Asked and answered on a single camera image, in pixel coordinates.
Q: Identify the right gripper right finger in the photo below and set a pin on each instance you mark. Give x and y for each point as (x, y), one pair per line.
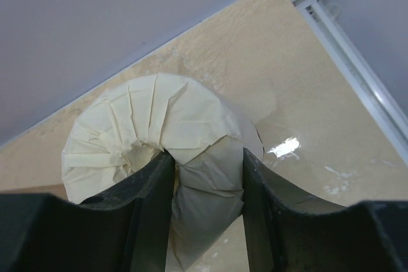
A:
(290, 229)

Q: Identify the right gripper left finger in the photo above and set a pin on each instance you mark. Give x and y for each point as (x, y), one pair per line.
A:
(123, 228)

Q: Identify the paper roll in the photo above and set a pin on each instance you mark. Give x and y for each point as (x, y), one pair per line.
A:
(127, 126)

